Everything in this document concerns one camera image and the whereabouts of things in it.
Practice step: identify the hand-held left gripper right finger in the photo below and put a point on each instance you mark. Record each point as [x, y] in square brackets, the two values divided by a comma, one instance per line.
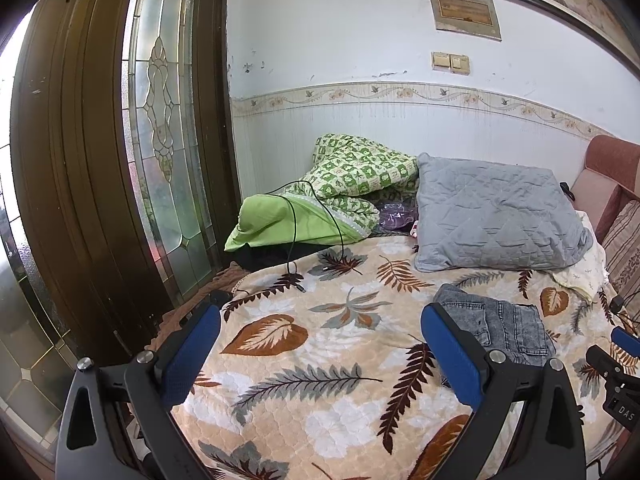
[452, 355]

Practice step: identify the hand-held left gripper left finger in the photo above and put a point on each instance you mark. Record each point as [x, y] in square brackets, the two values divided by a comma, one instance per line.
[192, 355]

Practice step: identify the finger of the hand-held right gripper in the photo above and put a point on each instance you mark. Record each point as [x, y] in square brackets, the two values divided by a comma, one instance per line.
[605, 360]
[627, 342]

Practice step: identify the grey-blue denim pants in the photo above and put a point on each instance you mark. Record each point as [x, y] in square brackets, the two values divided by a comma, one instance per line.
[505, 320]

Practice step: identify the small black charger plug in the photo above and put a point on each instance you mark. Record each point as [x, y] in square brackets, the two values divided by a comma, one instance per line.
[618, 303]

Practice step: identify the white cloth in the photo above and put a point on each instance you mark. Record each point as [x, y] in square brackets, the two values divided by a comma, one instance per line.
[585, 270]

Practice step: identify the striped cushion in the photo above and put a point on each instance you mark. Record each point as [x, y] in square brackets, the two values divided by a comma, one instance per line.
[625, 250]

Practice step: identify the leaf-print bedspread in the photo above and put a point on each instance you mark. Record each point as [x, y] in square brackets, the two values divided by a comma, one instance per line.
[310, 410]

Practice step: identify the grey quilted pillow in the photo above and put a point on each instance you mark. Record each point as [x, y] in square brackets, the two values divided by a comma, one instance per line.
[495, 215]

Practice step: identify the purple plastic bag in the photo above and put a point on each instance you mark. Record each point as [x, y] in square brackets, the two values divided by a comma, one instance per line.
[395, 215]

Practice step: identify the green patterned blanket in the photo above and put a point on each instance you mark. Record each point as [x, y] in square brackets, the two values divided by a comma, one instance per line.
[265, 220]

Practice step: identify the small black object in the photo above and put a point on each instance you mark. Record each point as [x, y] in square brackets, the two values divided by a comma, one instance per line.
[567, 191]

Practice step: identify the frosted glass window panel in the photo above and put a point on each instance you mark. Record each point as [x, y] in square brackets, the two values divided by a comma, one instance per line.
[25, 310]

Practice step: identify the pink sofa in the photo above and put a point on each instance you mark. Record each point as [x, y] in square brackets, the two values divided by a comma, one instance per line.
[605, 160]

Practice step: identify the green patterned quilt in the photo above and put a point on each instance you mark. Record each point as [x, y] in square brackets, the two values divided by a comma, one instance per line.
[360, 170]

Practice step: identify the stained glass door panel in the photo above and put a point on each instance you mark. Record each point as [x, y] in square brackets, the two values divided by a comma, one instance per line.
[160, 135]

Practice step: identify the dark wooden door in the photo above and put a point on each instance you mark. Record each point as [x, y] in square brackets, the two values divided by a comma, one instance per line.
[65, 160]

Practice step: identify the cream light switch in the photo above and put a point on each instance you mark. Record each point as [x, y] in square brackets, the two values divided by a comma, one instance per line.
[441, 61]
[460, 64]

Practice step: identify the beige wall plaque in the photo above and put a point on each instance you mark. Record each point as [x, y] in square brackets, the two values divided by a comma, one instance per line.
[465, 10]

